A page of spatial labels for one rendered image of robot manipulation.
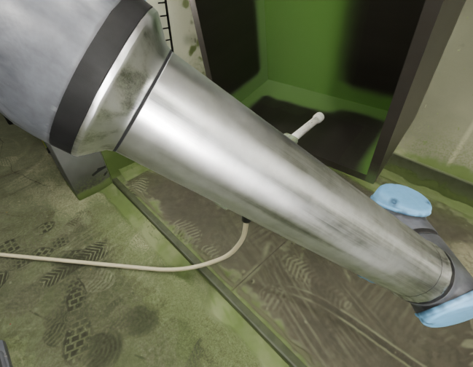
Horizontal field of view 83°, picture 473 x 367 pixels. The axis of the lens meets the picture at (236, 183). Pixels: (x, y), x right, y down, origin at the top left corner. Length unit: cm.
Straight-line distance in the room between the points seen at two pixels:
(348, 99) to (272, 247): 65
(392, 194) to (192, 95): 43
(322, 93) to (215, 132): 101
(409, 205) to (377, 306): 63
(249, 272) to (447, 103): 122
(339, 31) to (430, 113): 76
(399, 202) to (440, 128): 113
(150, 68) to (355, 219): 22
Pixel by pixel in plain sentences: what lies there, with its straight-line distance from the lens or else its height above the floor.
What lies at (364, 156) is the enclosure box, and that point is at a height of 48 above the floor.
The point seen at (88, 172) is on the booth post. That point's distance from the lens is 151.
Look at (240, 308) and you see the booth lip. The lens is 100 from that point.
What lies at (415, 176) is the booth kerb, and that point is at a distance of 165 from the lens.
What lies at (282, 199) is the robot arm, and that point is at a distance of 22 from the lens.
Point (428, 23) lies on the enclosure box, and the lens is 61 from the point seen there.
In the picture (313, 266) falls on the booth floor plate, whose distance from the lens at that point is 111.
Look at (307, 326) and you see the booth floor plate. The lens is 100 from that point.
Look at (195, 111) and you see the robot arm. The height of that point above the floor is 87.
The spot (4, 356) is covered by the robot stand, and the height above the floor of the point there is 2.
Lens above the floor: 95
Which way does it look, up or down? 40 degrees down
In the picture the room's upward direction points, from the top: straight up
